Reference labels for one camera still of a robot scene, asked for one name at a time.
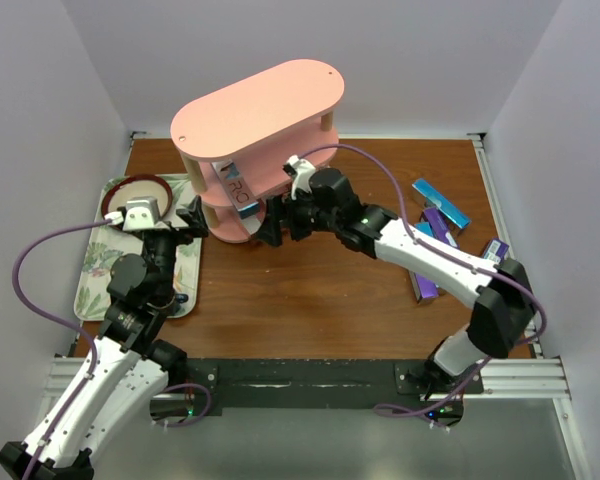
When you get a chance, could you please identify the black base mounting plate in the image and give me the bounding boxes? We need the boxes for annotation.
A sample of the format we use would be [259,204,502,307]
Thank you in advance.
[183,358,460,416]

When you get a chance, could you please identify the purple toothpaste box right edge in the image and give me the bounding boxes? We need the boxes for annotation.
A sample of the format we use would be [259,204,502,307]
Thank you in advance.
[481,238,510,264]

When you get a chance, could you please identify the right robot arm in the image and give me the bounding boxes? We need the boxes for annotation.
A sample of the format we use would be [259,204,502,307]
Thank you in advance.
[256,167,541,389]

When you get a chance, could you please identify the pink three-tier shelf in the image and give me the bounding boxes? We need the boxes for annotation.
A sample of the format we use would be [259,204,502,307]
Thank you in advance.
[170,59,345,243]

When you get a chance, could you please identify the purple toothpaste box lower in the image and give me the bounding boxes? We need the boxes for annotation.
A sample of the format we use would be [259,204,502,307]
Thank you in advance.
[409,271,446,305]

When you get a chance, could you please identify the purple toothpaste box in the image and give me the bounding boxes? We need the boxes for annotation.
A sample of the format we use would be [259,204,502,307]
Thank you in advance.
[409,271,446,305]
[421,207,458,248]

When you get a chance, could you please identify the purple toothpaste box upper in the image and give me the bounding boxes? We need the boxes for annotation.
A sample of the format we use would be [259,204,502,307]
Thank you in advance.
[421,207,458,248]

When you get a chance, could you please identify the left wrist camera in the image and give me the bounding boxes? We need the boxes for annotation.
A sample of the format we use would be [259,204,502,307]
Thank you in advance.
[104,196,162,232]

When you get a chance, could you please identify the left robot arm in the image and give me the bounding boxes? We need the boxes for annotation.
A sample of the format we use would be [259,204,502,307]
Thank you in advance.
[0,197,209,479]

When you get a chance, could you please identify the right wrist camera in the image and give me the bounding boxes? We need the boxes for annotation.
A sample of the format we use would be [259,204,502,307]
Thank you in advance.
[283,155,317,200]

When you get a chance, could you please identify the dark red rimmed plate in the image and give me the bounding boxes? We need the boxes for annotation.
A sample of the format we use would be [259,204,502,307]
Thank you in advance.
[99,174,173,219]

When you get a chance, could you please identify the blue toothpaste box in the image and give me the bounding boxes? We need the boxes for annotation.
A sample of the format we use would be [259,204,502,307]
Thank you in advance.
[212,160,261,219]
[414,221,436,239]
[411,178,471,231]

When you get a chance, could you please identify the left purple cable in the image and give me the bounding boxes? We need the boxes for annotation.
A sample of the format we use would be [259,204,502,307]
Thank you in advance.
[10,219,131,480]

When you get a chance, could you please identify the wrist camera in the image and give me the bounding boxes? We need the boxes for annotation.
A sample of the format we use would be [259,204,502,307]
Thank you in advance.
[104,196,162,232]
[283,155,317,200]

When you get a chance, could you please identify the floral serving tray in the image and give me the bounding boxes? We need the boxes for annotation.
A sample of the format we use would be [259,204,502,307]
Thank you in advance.
[74,173,202,321]

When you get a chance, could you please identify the aluminium frame rail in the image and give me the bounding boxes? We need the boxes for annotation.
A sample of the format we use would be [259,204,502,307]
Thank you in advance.
[467,132,571,401]

